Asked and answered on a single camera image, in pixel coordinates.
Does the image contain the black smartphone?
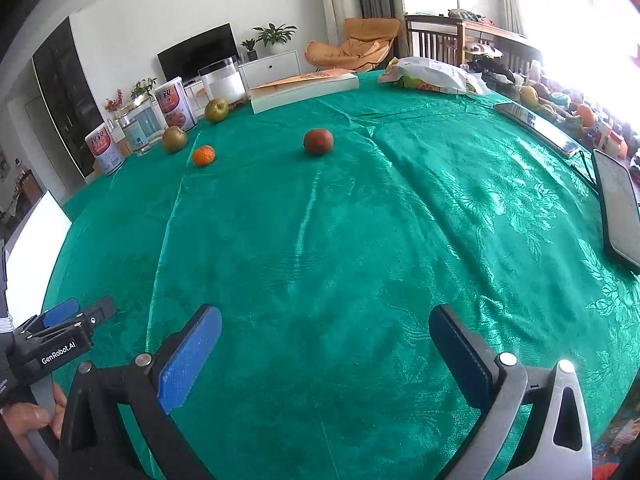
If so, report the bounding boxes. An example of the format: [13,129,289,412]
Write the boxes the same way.
[591,149,640,275]

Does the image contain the colourful clutter pile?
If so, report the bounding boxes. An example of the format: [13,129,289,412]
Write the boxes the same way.
[515,70,640,171]

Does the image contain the black display cabinet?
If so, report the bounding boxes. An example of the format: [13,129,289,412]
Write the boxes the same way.
[31,30,103,178]

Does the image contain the black television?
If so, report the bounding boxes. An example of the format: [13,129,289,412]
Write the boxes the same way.
[157,23,240,83]

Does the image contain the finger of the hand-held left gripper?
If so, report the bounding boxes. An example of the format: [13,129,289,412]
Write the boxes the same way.
[25,297,82,333]
[30,295,117,342]

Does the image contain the green tablecloth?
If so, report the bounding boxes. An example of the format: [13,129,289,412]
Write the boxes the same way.
[40,67,640,480]

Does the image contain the black cable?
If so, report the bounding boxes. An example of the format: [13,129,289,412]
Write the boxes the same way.
[575,152,601,196]

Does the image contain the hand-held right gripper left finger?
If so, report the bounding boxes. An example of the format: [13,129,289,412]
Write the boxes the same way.
[57,304,223,480]

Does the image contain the white plastic bag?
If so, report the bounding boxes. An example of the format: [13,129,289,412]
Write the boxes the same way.
[377,56,493,97]

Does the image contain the leafy green potted plant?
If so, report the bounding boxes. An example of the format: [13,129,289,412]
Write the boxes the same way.
[131,78,158,101]

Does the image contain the orange bean bag chair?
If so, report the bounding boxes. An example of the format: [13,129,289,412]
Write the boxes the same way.
[305,17,403,73]

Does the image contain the large green potted plant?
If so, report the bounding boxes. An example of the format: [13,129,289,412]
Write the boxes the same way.
[251,23,298,56]

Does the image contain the clear glass jar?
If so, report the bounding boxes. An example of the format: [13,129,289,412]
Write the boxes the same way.
[116,96,168,157]

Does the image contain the silver tablet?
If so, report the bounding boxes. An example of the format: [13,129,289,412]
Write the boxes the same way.
[492,101,593,160]

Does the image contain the white television cabinet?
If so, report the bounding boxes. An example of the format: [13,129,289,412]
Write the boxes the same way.
[180,49,302,98]

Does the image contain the clear container with black lid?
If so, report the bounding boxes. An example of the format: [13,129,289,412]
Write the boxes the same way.
[198,56,249,106]

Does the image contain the green-brown pear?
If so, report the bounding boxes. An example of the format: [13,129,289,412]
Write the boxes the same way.
[204,98,230,124]
[161,126,189,154]

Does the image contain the wooden side cabinet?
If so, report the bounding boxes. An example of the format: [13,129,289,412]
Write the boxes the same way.
[10,170,43,211]

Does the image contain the red-brown round fruit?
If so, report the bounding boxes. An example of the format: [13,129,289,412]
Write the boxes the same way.
[303,128,334,157]

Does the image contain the person's left hand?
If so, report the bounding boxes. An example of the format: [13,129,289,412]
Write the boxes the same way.
[0,384,69,441]

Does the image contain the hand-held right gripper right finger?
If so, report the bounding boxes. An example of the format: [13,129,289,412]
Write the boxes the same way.
[428,304,593,480]

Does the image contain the tin can with orange label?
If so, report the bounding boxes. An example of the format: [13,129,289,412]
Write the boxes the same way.
[84,122,126,177]
[152,76,197,132]

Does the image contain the white board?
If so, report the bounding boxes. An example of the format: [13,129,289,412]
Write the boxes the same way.
[4,190,73,331]

